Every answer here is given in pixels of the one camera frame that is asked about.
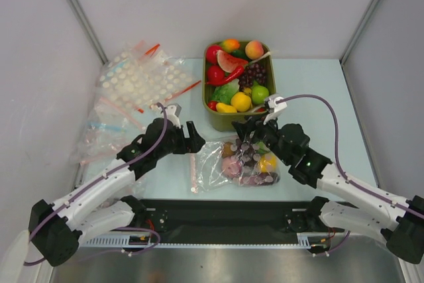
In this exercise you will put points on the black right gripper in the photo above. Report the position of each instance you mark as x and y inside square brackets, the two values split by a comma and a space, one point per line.
[253, 129]

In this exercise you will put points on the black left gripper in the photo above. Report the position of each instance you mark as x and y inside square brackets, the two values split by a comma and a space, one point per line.
[194, 142]

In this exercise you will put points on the dark purple toy grapes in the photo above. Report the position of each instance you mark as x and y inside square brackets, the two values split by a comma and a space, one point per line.
[248, 156]

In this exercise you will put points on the green toy watermelon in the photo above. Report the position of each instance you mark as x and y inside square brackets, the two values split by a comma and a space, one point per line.
[262, 148]

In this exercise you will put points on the brown toy kiwi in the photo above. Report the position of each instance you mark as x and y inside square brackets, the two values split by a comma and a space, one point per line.
[229, 149]

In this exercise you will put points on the clear zip top bag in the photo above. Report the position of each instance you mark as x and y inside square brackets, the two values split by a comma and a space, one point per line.
[205, 167]

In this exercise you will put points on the pink toy onion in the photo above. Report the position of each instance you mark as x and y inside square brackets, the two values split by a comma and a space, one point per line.
[231, 167]

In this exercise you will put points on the yellow toy lemon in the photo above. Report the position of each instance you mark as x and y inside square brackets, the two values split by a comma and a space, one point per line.
[267, 163]

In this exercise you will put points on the purple toy eggplant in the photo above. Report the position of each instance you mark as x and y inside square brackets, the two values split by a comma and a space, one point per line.
[261, 179]

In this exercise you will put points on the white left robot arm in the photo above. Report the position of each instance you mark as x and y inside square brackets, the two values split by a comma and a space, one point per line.
[58, 229]

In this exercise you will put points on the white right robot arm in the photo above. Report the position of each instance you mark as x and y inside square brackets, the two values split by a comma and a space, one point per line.
[392, 220]

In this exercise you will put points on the dotted clear zip bag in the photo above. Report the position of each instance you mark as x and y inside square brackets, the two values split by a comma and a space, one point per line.
[138, 78]

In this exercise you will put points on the pile of clear zip bags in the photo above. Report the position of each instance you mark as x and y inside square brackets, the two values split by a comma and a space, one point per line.
[109, 127]

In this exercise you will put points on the yellow toy apple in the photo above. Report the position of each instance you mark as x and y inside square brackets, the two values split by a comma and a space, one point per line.
[241, 102]

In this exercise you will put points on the yellow toy banana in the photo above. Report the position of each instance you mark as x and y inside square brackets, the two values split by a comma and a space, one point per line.
[224, 108]

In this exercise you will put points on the green toy apple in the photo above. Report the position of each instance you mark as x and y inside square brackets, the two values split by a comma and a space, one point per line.
[259, 94]

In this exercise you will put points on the red toy tomato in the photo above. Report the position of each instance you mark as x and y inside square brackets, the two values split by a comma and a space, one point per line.
[212, 105]

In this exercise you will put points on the red toy chili pepper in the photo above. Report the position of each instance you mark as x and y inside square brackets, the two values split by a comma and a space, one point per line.
[235, 74]

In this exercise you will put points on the small purple toy grapes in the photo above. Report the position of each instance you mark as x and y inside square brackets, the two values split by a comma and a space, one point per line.
[254, 74]

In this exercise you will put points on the red toy apple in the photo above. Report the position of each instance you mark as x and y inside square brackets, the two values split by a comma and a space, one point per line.
[215, 74]

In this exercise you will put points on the toy watermelon slice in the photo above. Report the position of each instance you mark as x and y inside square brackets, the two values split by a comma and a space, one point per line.
[227, 62]

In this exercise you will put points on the peach toy fruit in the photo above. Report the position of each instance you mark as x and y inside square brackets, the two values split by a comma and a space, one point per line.
[254, 49]

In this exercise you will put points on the orange green toy mango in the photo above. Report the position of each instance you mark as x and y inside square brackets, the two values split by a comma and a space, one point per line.
[230, 45]

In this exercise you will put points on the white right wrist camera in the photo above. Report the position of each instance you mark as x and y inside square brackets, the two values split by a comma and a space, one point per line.
[275, 105]

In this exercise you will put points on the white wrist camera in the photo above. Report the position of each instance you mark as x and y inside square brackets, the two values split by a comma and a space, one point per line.
[172, 112]
[275, 105]

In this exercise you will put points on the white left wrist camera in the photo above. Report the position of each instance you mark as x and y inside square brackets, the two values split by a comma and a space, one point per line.
[172, 112]

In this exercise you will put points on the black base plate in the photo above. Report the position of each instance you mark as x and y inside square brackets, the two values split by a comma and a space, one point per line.
[228, 217]

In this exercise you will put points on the white slotted cable duct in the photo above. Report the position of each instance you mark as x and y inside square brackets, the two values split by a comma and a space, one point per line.
[254, 239]

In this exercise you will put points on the right aluminium corner post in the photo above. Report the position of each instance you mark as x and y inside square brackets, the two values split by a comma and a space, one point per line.
[359, 30]

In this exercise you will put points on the aluminium corner post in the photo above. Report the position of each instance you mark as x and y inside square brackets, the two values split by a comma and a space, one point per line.
[359, 30]
[87, 29]

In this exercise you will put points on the left aluminium corner post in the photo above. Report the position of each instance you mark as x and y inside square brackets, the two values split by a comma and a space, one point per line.
[87, 29]

